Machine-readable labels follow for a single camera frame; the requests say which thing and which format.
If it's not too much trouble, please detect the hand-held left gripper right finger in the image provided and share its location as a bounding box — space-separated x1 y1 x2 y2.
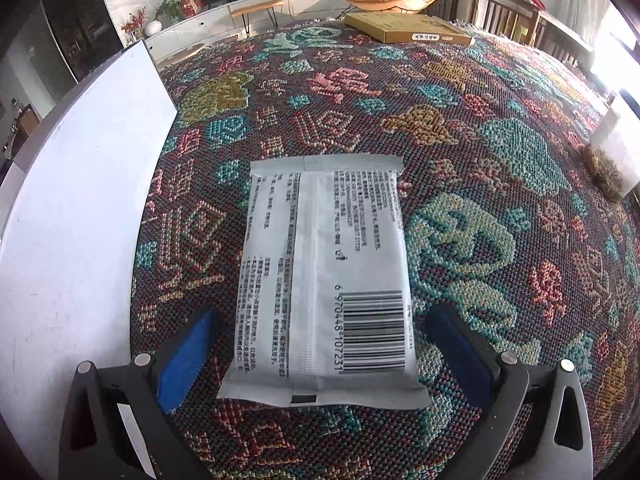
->
425 304 593 480

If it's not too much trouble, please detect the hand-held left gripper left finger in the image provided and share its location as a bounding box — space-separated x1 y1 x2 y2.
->
59 307 222 480

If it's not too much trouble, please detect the white printed wipes packet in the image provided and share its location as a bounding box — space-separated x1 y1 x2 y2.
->
216 155 432 409

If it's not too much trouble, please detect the white side panel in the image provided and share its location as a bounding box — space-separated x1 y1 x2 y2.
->
0 39 178 466

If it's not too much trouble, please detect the colourful woven patterned blanket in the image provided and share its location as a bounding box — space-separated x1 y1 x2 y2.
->
129 20 640 480

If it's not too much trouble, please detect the clear jar with black lid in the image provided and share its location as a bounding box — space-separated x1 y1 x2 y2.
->
585 89 640 201

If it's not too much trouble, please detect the flat cardboard box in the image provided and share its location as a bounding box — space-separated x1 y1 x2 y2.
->
344 12 475 46

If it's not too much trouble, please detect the red flower arrangement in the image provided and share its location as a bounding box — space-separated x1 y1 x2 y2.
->
121 7 148 41

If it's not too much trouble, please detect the bushy green potted plant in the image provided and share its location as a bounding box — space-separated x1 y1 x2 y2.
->
154 0 185 23

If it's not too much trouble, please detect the tall black glass cabinet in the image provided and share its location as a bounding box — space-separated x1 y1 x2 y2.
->
40 0 123 86

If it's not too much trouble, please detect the wooden bench with metal legs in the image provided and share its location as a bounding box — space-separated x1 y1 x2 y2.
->
229 0 285 38

